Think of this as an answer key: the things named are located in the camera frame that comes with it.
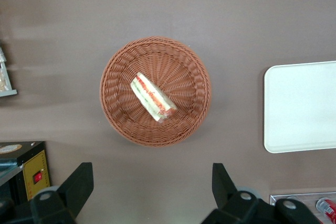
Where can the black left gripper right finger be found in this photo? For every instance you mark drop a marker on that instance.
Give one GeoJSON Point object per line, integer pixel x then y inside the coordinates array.
{"type": "Point", "coordinates": [228, 197]}

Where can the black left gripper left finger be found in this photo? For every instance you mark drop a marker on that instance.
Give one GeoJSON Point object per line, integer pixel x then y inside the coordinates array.
{"type": "Point", "coordinates": [74, 190]}

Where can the triangular sandwich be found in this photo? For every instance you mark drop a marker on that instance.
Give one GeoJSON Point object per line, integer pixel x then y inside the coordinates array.
{"type": "Point", "coordinates": [152, 97]}

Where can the beige rectangular plastic tray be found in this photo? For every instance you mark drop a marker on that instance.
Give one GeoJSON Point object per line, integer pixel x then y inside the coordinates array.
{"type": "Point", "coordinates": [302, 106]}

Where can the round brown wicker basket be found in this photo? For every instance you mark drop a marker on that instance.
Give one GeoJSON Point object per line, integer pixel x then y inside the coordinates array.
{"type": "Point", "coordinates": [181, 82]}

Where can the black food warmer machine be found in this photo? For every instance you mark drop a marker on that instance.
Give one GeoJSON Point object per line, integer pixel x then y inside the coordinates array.
{"type": "Point", "coordinates": [31, 166]}

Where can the clear acrylic bottle rack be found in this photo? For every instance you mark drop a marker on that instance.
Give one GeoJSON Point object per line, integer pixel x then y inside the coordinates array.
{"type": "Point", "coordinates": [309, 199]}

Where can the red cola bottle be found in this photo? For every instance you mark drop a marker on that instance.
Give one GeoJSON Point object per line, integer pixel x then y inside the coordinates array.
{"type": "Point", "coordinates": [326, 206]}

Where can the white snack display rack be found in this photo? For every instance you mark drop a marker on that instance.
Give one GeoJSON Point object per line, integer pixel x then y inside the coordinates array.
{"type": "Point", "coordinates": [5, 87]}

